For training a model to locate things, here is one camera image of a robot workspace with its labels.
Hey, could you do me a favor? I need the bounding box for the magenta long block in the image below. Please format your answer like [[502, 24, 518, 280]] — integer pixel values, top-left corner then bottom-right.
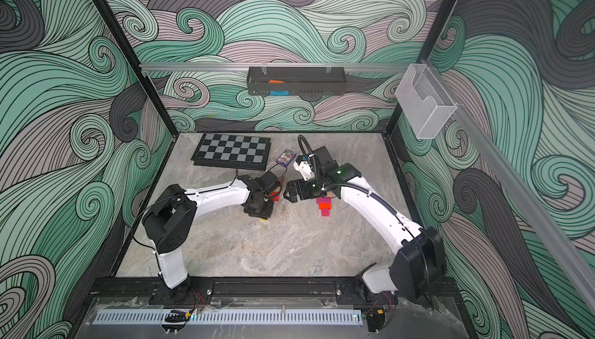
[[317, 197, 332, 204]]

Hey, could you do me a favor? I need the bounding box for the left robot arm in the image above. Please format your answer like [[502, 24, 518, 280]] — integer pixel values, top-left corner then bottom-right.
[[142, 174, 282, 290]]

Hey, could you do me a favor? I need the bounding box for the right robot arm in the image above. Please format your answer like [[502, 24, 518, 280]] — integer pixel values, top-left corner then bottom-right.
[[284, 134, 446, 302]]

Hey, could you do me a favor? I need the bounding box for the blue playing card box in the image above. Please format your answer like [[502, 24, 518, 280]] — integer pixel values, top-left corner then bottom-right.
[[276, 149, 297, 168]]

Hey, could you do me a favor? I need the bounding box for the black grey chessboard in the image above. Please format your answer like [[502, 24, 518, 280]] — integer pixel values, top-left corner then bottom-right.
[[192, 133, 271, 171]]

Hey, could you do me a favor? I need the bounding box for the white slotted cable duct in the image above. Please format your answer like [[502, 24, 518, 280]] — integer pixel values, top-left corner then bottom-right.
[[91, 308, 364, 326]]

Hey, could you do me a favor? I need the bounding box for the black wall tray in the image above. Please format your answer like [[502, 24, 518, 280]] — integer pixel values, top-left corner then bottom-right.
[[246, 66, 347, 97]]

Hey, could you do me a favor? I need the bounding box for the clear plastic wall box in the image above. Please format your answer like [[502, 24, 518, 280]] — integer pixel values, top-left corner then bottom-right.
[[395, 63, 457, 140]]

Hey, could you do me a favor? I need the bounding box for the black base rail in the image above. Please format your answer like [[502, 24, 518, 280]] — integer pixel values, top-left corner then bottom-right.
[[92, 276, 461, 307]]

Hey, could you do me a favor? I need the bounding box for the aluminium back rail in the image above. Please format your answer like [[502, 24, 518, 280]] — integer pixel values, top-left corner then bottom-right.
[[139, 62, 409, 73]]

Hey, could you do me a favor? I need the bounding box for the aluminium rail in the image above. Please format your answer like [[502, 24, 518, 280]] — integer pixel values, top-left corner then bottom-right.
[[421, 60, 594, 312], [139, 62, 409, 73]]

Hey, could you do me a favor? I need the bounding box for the aluminium right rail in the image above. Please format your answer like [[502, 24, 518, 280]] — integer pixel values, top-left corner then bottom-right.
[[421, 60, 594, 312]]

